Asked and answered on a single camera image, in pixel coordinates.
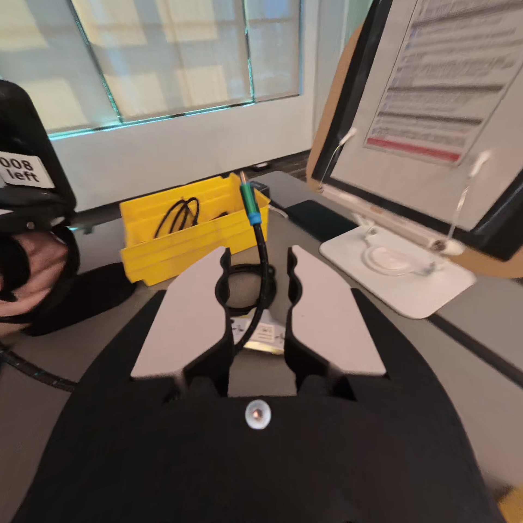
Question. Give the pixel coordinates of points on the white sign stand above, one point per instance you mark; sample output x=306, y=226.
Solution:
x=408, y=286

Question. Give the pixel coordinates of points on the person's left hand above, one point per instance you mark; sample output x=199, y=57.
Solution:
x=45, y=269

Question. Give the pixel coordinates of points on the small black device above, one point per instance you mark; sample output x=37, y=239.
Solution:
x=260, y=188

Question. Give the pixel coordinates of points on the small grey hdmi port box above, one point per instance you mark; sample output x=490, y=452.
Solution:
x=265, y=333

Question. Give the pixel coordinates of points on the black framed paper sign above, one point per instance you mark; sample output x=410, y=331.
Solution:
x=429, y=81

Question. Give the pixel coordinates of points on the yellow plastic bin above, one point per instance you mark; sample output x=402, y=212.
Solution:
x=184, y=253

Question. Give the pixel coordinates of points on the frosted glass window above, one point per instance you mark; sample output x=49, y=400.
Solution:
x=163, y=53

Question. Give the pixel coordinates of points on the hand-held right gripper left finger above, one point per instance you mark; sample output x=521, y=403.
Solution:
x=184, y=318

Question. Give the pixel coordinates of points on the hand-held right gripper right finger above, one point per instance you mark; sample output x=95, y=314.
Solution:
x=331, y=318

